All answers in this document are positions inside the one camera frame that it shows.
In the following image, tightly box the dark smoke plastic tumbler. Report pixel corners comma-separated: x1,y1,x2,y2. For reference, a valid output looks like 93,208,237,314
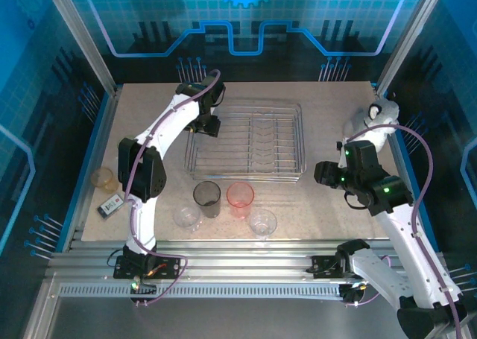
192,180,222,219

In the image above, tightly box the pink plastic tumbler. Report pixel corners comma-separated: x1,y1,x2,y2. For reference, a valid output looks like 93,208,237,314
225,181,256,221

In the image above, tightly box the clear plastic cup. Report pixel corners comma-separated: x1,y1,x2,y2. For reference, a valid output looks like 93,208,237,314
172,205,204,233
248,208,279,241

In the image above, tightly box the amber plastic cup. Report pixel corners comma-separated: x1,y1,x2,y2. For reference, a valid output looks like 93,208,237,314
90,167,120,194

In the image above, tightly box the black wire loop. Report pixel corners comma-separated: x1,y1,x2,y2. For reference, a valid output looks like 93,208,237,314
343,191,370,211

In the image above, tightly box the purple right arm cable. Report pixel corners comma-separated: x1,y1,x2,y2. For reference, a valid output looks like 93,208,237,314
344,124,464,336

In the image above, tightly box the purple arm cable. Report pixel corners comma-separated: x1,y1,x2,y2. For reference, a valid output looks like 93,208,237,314
344,124,464,336
122,69,222,308

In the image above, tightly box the chrome wire dish rack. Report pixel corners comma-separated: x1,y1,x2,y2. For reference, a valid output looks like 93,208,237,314
183,99,308,184

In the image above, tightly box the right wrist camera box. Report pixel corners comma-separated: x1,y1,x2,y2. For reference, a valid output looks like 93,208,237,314
335,140,349,169

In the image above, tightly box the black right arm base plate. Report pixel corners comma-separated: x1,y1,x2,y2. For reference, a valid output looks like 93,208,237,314
306,254,348,279

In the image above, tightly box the aluminium frame post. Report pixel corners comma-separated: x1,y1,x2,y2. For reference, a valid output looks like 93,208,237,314
375,0,449,91
41,0,117,91

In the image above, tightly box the aluminium front rail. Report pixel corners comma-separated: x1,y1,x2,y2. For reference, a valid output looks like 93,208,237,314
46,237,463,285

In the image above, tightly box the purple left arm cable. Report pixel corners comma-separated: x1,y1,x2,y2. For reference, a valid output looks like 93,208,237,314
122,69,222,308

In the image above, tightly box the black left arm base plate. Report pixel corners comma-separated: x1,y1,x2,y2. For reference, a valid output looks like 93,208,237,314
113,254,180,281

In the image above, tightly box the slotted cable duct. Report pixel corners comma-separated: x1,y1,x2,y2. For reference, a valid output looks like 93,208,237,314
57,282,344,300

